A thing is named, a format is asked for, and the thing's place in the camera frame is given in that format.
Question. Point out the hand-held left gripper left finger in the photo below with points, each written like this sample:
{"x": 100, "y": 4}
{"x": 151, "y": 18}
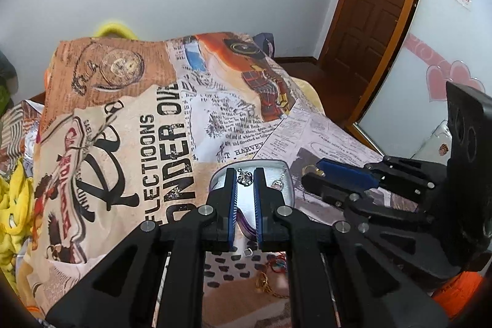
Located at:
{"x": 231, "y": 197}

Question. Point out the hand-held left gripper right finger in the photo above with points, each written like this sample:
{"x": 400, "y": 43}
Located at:
{"x": 258, "y": 205}

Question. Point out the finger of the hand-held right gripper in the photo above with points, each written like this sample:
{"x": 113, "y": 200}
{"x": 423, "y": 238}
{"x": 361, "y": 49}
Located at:
{"x": 346, "y": 169}
{"x": 321, "y": 187}

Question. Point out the silver metal tray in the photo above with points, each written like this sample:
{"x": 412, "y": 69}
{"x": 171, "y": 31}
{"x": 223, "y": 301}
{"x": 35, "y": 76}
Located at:
{"x": 275, "y": 168}

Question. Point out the person's right forearm orange sleeve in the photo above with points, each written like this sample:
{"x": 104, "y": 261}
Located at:
{"x": 459, "y": 293}

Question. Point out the silver charm in tray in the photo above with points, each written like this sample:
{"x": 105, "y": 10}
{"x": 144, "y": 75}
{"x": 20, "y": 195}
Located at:
{"x": 278, "y": 183}

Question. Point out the white printed pillow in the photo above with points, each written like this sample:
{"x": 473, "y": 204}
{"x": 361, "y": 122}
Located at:
{"x": 436, "y": 145}

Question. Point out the printed blanket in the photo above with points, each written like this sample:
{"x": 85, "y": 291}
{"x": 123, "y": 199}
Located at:
{"x": 134, "y": 128}

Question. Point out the wardrobe door with pink hearts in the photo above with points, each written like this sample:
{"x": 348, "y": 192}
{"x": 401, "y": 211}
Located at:
{"x": 442, "y": 43}

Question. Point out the dark blue bag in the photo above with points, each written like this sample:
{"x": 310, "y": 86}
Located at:
{"x": 266, "y": 43}

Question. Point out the brown wooden door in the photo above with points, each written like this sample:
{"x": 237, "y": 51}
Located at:
{"x": 373, "y": 5}

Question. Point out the yellow plush toy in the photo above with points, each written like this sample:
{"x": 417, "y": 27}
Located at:
{"x": 13, "y": 220}

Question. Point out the green clothing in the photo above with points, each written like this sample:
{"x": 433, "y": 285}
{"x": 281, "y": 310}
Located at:
{"x": 4, "y": 82}

